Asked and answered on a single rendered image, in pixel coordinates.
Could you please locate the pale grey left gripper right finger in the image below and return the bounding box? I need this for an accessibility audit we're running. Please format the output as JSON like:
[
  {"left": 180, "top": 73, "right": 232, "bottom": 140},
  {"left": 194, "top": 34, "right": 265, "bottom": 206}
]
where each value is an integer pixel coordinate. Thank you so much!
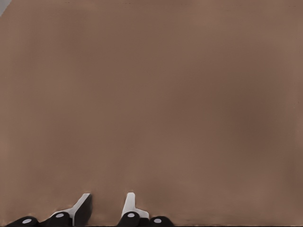
[{"left": 116, "top": 192, "right": 175, "bottom": 227}]

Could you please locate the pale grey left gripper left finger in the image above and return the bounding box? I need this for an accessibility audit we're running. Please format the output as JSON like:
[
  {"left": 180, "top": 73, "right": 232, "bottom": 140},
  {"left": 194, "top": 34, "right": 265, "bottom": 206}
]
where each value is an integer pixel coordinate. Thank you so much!
[{"left": 5, "top": 193, "right": 93, "bottom": 227}]

